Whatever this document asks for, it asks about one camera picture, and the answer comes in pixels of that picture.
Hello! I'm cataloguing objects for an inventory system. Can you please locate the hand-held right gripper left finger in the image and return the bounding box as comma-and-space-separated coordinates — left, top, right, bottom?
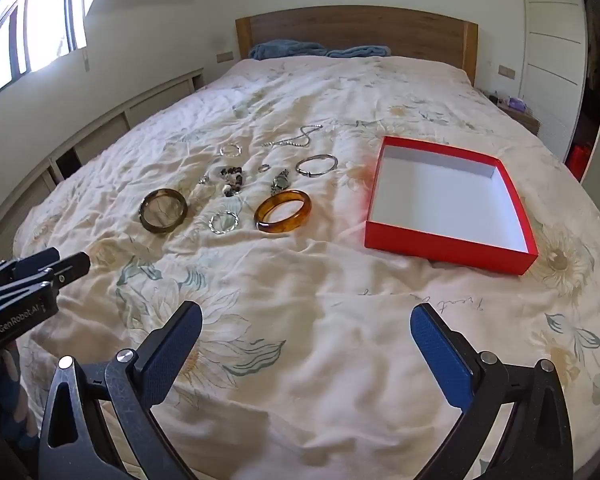
37, 301, 203, 480

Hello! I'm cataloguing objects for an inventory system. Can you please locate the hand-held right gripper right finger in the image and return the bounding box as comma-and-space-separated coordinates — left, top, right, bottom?
410, 302, 576, 480

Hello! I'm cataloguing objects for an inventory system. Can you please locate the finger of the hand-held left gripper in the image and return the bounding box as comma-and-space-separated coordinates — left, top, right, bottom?
0, 246, 61, 288
0, 252, 92, 306

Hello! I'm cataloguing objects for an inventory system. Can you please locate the dark olive bangle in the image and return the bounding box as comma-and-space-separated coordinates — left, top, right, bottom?
139, 188, 188, 234

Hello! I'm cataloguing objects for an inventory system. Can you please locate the silver twisted bracelet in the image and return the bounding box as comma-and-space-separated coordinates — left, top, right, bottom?
208, 210, 240, 235

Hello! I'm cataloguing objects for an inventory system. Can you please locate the red cardboard box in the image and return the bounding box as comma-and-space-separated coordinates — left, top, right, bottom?
364, 136, 539, 276

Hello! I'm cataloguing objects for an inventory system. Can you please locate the dark beaded bracelet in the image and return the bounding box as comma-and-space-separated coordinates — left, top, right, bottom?
215, 164, 246, 197

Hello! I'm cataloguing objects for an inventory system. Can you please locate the amber bangle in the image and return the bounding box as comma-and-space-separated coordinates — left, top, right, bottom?
253, 189, 312, 235

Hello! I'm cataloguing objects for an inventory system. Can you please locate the thin silver bangle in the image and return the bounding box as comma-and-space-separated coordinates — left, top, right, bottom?
295, 154, 339, 177

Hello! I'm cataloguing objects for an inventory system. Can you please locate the person's left hand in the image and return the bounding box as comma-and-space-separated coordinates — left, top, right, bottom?
0, 345, 38, 453

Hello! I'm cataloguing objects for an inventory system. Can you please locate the floral bed quilt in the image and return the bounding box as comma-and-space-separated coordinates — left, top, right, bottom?
12, 55, 600, 480

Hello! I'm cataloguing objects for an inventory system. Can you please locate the red container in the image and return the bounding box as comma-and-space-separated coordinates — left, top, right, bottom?
565, 141, 593, 183

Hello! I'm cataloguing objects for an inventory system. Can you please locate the window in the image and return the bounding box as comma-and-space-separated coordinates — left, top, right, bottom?
0, 0, 88, 106

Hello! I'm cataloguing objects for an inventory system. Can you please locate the wooden nightstand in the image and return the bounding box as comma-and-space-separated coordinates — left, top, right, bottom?
485, 92, 543, 136

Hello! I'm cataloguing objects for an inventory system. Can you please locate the white wardrobe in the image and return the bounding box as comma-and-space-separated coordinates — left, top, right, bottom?
520, 0, 588, 161

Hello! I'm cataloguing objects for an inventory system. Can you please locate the wooden headboard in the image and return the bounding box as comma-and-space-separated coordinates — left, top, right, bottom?
235, 6, 480, 86

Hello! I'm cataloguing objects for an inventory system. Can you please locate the low beige wall cabinet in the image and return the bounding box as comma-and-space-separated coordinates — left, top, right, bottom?
0, 67, 204, 261

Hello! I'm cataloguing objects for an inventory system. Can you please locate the silver chain necklace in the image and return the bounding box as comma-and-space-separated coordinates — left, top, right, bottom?
261, 124, 327, 150

